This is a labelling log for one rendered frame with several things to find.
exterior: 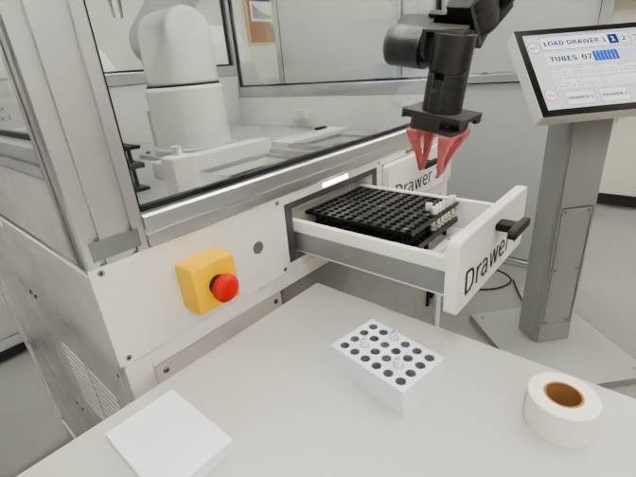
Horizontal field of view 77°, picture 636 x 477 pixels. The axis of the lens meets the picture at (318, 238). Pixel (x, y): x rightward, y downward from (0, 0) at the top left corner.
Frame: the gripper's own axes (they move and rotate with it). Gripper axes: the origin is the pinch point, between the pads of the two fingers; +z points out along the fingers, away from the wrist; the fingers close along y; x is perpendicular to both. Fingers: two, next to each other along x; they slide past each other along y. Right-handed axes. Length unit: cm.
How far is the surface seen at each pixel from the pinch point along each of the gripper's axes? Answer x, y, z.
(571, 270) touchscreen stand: -98, -16, 65
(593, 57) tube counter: -98, 1, -8
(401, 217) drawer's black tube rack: 3.9, 1.8, 8.4
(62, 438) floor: 58, 93, 113
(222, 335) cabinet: 32.8, 15.9, 25.3
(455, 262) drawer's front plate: 14.5, -12.7, 5.3
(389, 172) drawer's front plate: -15.7, 17.6, 10.8
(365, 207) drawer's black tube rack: 3.2, 9.9, 9.9
